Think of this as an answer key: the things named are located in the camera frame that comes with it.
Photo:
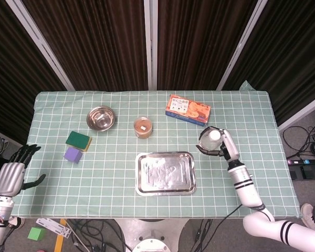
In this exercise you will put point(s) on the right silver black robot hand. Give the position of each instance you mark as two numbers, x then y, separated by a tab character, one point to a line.
229	147

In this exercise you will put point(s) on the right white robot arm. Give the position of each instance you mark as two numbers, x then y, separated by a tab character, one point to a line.
248	189

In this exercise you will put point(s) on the green yellow scouring sponge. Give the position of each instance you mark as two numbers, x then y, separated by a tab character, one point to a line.
78	140

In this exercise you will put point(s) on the beige shoe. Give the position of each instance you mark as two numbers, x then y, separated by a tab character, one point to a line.
308	215

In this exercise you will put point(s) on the orange blue biscuit box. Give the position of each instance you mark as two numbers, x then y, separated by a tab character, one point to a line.
188	109

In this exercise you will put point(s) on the stainless steel bowl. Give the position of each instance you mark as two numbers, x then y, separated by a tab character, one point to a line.
101	118

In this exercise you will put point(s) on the green white checked tablecloth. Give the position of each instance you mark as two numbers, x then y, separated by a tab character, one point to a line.
120	178

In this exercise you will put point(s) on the purple foam cube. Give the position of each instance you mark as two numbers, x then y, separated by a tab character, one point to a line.
73	155

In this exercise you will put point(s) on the orange glass jar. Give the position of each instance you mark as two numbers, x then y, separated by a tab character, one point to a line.
143	127

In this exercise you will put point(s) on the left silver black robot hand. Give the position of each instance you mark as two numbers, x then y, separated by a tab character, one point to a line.
9	178

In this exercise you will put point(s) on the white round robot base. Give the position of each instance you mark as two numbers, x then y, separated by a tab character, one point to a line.
151	236

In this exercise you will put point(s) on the white screen base bar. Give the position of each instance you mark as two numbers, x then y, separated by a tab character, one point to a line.
302	110

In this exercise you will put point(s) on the green cube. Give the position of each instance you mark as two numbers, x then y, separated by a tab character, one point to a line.
36	233

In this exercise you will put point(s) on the white perforated strip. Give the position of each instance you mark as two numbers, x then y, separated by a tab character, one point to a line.
55	227

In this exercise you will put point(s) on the rectangular stainless steel tray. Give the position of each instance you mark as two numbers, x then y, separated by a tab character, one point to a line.
166	173

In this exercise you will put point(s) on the white screen frame post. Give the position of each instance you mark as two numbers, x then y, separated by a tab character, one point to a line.
241	44
39	42
150	44

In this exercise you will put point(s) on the transparent water bottle white cap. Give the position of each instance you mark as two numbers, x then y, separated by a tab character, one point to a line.
211	140

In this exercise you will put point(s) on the black numbered power strip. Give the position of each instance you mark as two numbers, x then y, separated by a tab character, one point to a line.
305	161

